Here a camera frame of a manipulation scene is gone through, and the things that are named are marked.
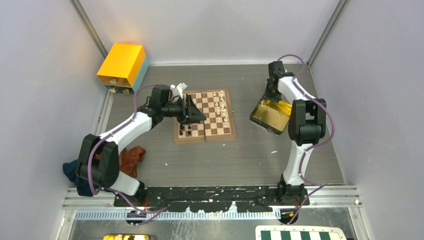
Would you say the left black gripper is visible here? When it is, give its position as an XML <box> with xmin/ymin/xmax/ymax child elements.
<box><xmin>161</xmin><ymin>95</ymin><xmax>206</xmax><ymax>125</ymax></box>

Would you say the wooden chess board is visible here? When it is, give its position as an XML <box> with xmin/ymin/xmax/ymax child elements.
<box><xmin>173</xmin><ymin>88</ymin><xmax>237</xmax><ymax>144</ymax></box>

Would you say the gold tin tray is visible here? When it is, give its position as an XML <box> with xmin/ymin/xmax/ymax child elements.
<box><xmin>249</xmin><ymin>96</ymin><xmax>292</xmax><ymax>136</ymax></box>

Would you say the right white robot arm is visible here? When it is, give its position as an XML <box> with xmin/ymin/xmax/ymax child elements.
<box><xmin>264</xmin><ymin>60</ymin><xmax>326</xmax><ymax>206</ymax></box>

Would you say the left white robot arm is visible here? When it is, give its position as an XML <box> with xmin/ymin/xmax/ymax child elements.
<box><xmin>75</xmin><ymin>83</ymin><xmax>206</xmax><ymax>207</ymax></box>

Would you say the green white checkered board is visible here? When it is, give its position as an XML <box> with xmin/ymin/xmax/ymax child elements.
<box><xmin>255</xmin><ymin>225</ymin><xmax>348</xmax><ymax>240</ymax></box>

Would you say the orange cloth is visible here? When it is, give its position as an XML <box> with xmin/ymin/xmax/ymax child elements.
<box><xmin>119</xmin><ymin>146</ymin><xmax>146</xmax><ymax>178</ymax></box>

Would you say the yellow teal drawer box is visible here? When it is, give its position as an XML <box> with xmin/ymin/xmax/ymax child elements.
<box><xmin>97</xmin><ymin>43</ymin><xmax>150</xmax><ymax>95</ymax></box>

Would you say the dark blue cloth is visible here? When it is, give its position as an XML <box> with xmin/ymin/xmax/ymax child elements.
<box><xmin>62</xmin><ymin>159</ymin><xmax>94</xmax><ymax>197</ymax></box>

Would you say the gold tin front edge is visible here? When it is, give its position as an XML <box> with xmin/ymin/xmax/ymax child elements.
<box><xmin>103</xmin><ymin>233</ymin><xmax>153</xmax><ymax>240</ymax></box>

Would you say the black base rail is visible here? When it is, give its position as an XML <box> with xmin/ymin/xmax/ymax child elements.
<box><xmin>113</xmin><ymin>184</ymin><xmax>308</xmax><ymax>213</ymax></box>

